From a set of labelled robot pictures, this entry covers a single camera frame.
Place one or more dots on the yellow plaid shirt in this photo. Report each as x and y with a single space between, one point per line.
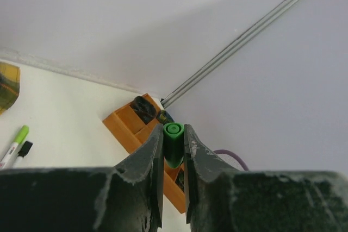
10 85

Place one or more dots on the right aluminium frame post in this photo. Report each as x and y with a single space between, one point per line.
229 51

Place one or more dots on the green blue rolled sock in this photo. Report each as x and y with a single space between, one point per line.
164 117

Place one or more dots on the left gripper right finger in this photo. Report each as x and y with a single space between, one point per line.
221 198

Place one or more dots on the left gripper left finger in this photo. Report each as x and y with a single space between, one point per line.
124 197

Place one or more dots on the light green cap marker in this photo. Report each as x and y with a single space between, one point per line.
20 136

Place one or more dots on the orange compartment tray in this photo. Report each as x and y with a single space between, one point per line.
131 132

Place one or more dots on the black cap marker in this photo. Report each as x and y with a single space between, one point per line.
22 153

